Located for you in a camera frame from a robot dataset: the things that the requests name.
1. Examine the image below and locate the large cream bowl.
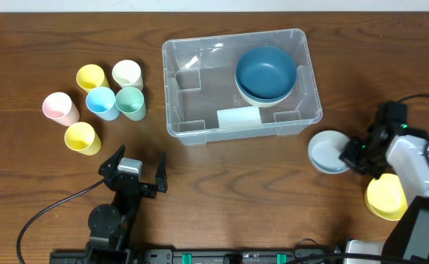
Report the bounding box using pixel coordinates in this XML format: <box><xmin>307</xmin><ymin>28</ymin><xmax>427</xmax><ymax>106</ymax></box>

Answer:
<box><xmin>238</xmin><ymin>87</ymin><xmax>290</xmax><ymax>108</ymax></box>

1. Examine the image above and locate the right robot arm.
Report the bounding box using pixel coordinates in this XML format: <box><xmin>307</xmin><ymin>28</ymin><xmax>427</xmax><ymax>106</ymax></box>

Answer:
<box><xmin>340</xmin><ymin>101</ymin><xmax>429</xmax><ymax>263</ymax></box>

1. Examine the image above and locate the grey small bowl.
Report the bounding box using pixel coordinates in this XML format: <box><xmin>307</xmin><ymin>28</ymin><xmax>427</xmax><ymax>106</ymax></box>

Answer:
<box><xmin>307</xmin><ymin>131</ymin><xmax>350</xmax><ymax>174</ymax></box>

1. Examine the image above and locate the clear plastic storage container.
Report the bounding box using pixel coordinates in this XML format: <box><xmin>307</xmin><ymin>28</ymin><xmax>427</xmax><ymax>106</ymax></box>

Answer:
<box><xmin>162</xmin><ymin>29</ymin><xmax>323</xmax><ymax>145</ymax></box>

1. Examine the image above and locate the blue cup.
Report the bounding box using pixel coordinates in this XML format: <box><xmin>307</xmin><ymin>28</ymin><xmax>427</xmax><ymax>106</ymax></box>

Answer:
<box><xmin>86</xmin><ymin>87</ymin><xmax>120</xmax><ymax>121</ymax></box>

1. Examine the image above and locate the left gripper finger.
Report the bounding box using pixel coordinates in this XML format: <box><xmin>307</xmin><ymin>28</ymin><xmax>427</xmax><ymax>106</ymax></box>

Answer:
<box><xmin>98</xmin><ymin>144</ymin><xmax>125</xmax><ymax>178</ymax></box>
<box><xmin>155</xmin><ymin>153</ymin><xmax>168</xmax><ymax>193</ymax></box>

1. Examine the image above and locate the yellow cup upper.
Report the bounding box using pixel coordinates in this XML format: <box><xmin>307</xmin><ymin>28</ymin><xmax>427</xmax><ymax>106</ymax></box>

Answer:
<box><xmin>76</xmin><ymin>64</ymin><xmax>110</xmax><ymax>93</ymax></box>

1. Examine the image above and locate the dark blue bowl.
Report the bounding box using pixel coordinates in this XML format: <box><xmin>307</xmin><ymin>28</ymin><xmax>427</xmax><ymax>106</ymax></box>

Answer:
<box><xmin>235</xmin><ymin>46</ymin><xmax>298</xmax><ymax>89</ymax></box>
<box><xmin>235</xmin><ymin>79</ymin><xmax>296</xmax><ymax>102</ymax></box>

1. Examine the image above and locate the yellow small bowl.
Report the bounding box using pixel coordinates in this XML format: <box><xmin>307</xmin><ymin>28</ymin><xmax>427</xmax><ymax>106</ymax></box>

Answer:
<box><xmin>364</xmin><ymin>173</ymin><xmax>408</xmax><ymax>221</ymax></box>

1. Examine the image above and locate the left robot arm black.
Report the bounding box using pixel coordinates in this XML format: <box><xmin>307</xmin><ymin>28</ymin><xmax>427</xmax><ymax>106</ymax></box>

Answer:
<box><xmin>84</xmin><ymin>145</ymin><xmax>168</xmax><ymax>264</ymax></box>

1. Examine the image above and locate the yellow cup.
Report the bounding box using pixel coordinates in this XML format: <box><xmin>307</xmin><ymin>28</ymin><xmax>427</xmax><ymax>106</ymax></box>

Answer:
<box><xmin>76</xmin><ymin>64</ymin><xmax>110</xmax><ymax>93</ymax></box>
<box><xmin>65</xmin><ymin>122</ymin><xmax>101</xmax><ymax>155</ymax></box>

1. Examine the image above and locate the pink cup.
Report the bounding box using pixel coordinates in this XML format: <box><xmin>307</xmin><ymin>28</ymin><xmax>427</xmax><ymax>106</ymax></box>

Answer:
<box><xmin>42</xmin><ymin>92</ymin><xmax>80</xmax><ymax>126</ymax></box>

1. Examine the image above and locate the green cup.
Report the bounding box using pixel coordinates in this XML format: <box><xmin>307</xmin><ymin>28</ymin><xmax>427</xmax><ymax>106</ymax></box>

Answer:
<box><xmin>116</xmin><ymin>87</ymin><xmax>147</xmax><ymax>121</ymax></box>

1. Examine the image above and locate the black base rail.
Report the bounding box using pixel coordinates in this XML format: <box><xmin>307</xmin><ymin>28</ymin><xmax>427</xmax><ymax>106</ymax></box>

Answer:
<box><xmin>49</xmin><ymin>246</ymin><xmax>329</xmax><ymax>264</ymax></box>

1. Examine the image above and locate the yellow cup lower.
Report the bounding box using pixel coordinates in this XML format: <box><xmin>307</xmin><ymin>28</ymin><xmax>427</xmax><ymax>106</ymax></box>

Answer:
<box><xmin>65</xmin><ymin>122</ymin><xmax>101</xmax><ymax>155</ymax></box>

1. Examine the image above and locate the cream cup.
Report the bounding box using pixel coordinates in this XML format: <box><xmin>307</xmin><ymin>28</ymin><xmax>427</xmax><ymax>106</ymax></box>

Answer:
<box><xmin>111</xmin><ymin>59</ymin><xmax>144</xmax><ymax>90</ymax></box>

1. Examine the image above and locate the left black cable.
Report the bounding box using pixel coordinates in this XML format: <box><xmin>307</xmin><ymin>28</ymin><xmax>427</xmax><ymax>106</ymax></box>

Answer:
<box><xmin>15</xmin><ymin>177</ymin><xmax>107</xmax><ymax>264</ymax></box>

